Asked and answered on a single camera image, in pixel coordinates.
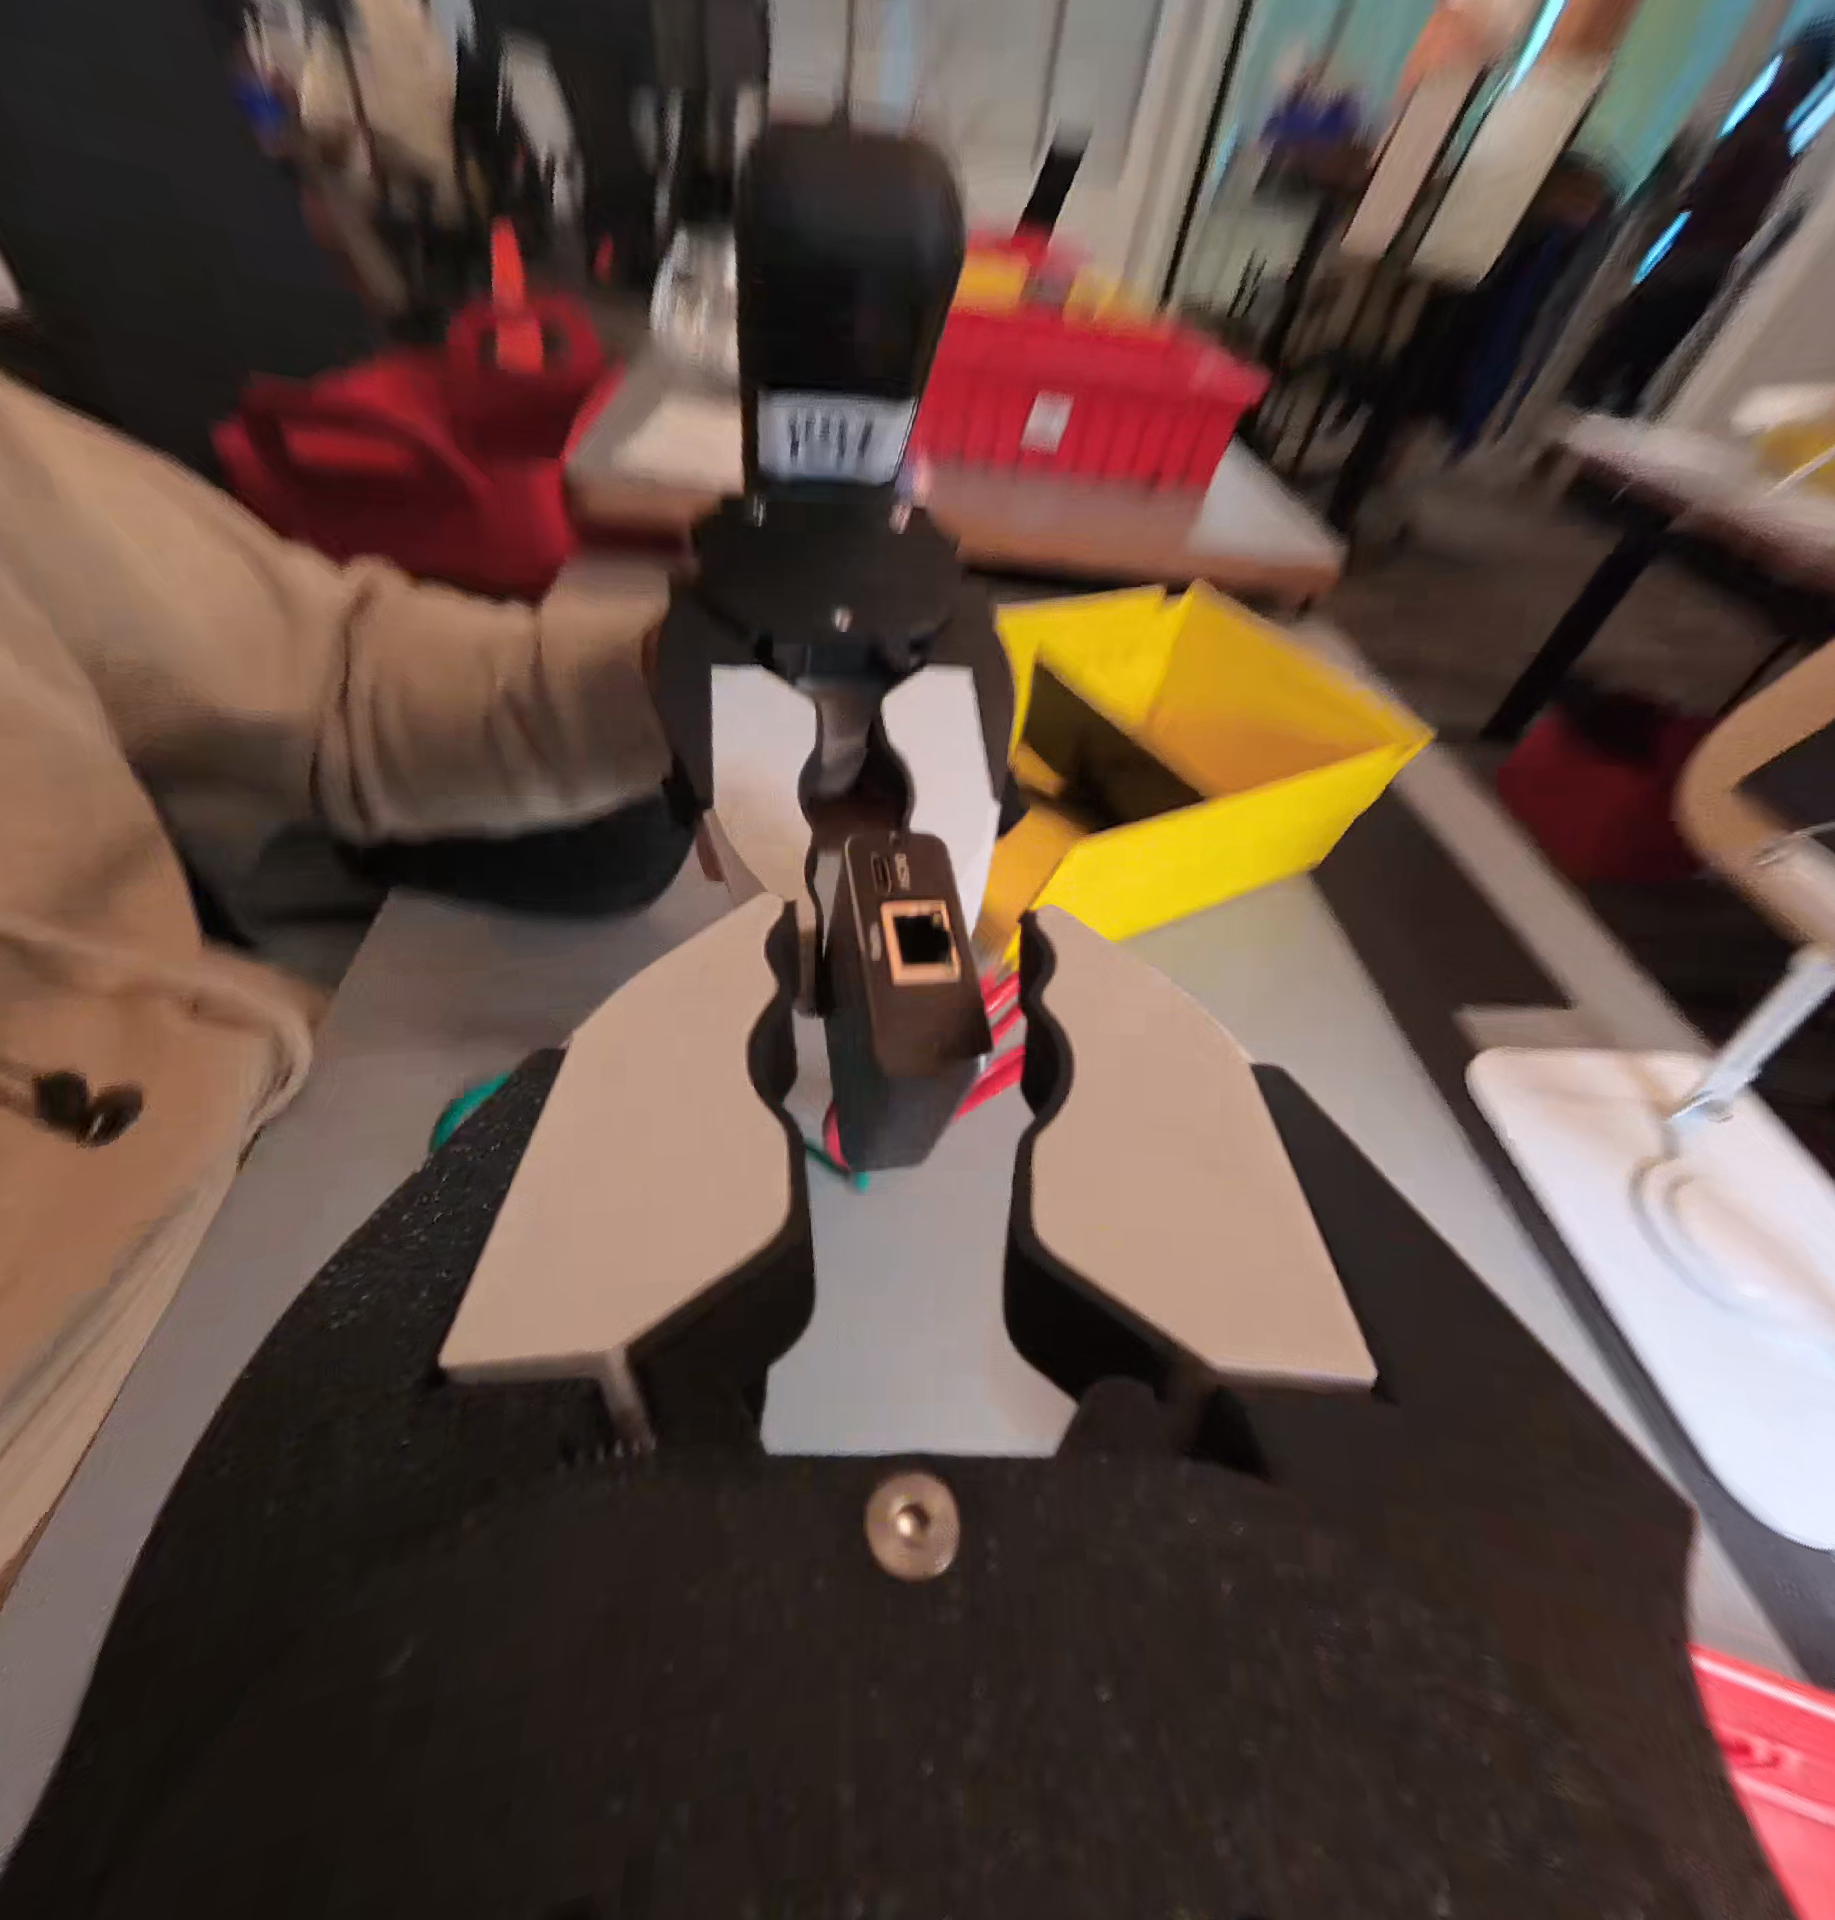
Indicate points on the red shopping basket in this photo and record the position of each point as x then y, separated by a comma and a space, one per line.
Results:
393, 480

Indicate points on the black ethernet port box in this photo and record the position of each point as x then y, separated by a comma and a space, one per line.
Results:
895, 1050

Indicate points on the red divided plastic bin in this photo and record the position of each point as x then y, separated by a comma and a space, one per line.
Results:
1097, 389

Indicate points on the red plastic crate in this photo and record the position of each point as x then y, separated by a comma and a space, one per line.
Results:
1800, 1786

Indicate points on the yellow plastic bin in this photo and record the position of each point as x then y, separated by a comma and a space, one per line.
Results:
1278, 811

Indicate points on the person's beige hoodie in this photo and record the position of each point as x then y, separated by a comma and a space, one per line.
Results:
62, 1200

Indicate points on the red round container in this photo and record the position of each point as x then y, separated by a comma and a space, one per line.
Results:
1594, 795

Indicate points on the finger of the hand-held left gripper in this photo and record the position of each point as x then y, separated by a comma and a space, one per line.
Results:
948, 768
761, 768

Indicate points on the white monitor stand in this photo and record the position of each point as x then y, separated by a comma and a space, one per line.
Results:
1756, 1396

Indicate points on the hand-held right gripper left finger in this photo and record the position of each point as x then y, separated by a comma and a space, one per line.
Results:
632, 1186

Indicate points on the yellow plastic tray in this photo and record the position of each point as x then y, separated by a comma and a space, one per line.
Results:
992, 278

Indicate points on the black-legged desk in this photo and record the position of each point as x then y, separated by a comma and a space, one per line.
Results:
1681, 465

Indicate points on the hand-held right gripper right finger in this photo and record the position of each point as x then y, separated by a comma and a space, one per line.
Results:
1171, 1200

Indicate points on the person's left forearm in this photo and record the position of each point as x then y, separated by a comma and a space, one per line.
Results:
451, 706

